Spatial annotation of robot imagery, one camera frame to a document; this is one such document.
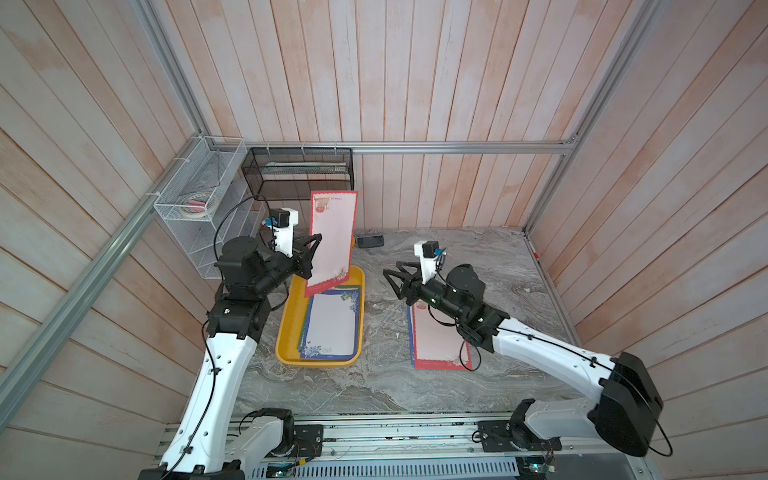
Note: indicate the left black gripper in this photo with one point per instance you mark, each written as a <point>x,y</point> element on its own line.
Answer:
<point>303,257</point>

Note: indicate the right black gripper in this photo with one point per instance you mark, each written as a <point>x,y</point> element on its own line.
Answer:
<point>409,291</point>

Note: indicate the yellow plastic storage tray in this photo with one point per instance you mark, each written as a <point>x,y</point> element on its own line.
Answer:
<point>292,322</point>

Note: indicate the red bordered stationery paper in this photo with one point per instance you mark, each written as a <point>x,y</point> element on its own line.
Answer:
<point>333,217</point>
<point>438,345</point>

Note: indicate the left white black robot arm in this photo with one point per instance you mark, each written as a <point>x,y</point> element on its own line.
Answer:
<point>201,448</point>

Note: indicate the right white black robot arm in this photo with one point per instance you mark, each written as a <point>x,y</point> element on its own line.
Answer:
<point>623,404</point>

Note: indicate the tape roll on shelf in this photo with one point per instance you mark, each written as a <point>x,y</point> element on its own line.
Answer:
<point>197,205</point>

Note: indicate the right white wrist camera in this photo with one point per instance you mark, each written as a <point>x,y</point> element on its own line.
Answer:
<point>431,258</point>

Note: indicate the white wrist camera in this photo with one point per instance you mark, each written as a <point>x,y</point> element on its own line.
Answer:
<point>281,223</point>
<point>431,258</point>

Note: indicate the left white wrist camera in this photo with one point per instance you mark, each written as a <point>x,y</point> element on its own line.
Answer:
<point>281,223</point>

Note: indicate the black mesh wall basket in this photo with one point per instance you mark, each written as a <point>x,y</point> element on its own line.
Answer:
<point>294,173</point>

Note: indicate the white wire shelf rack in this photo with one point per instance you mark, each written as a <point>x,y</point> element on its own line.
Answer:
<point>210,163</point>

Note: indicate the aluminium front rail frame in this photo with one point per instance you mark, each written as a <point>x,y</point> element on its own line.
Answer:
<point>418,445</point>

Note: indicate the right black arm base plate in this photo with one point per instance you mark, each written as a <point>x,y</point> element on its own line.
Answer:
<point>508,436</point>

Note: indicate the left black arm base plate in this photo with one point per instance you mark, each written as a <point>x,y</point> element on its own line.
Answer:
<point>306,441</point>

